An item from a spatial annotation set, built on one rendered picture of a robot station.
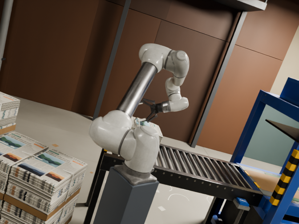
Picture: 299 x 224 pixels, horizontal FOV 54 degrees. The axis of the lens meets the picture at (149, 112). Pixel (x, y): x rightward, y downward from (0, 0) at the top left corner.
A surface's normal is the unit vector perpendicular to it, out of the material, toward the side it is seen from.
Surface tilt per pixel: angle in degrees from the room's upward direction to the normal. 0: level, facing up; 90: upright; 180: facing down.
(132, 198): 90
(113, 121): 46
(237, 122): 90
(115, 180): 90
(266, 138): 90
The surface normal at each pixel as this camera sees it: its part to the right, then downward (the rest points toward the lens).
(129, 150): -0.33, 0.12
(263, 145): 0.09, 0.29
